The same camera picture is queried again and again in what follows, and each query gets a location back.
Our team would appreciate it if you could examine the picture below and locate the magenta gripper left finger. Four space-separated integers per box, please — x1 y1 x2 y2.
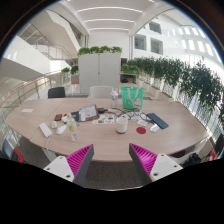
44 144 94 186

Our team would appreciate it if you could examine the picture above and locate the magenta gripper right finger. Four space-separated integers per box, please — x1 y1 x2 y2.
129 143 182 185

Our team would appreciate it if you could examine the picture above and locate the clear plastic water bottle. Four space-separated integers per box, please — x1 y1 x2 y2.
67 113 79 141

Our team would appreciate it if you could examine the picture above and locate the red round coaster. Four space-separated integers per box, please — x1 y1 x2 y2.
136 127 146 134

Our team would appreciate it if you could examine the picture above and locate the small white box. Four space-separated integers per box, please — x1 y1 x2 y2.
150 124 159 133

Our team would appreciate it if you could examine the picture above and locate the white computer mouse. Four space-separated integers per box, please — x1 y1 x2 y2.
56 124 67 135

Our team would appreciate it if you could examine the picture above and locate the white power strip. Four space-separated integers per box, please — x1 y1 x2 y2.
39 122 52 138

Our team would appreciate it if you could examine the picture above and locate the small grey-white device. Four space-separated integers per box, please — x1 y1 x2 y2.
51 121 57 129

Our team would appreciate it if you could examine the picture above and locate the red black phone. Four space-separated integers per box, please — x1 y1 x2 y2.
54 114 62 121

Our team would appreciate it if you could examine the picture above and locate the white cup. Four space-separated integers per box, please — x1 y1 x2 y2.
116 117 128 134

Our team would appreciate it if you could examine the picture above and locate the colourful sticker sheet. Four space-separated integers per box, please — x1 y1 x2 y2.
92 114 115 124

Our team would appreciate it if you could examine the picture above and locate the red black chair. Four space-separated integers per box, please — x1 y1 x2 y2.
1 139 24 163

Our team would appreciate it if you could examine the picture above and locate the green tote bag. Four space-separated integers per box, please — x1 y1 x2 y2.
121 87 144 109

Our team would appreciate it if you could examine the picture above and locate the white paper sheet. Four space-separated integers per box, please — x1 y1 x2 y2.
21 109 34 113

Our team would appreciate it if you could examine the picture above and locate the black office chair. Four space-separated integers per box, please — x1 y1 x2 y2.
48 87 65 98

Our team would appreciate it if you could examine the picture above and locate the clear bottle white cap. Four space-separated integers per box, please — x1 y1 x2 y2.
111 88 119 109

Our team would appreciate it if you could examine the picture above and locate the green hedge plants row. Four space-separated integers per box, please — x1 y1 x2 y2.
121 57 224 123

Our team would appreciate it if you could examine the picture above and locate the wooden handrail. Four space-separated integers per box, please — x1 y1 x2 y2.
0 71 64 108

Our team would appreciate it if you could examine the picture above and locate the white cabinet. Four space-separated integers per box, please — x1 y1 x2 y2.
78 53 121 94

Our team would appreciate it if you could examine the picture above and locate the black cables bundle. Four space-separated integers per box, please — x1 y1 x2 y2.
116 108 153 123

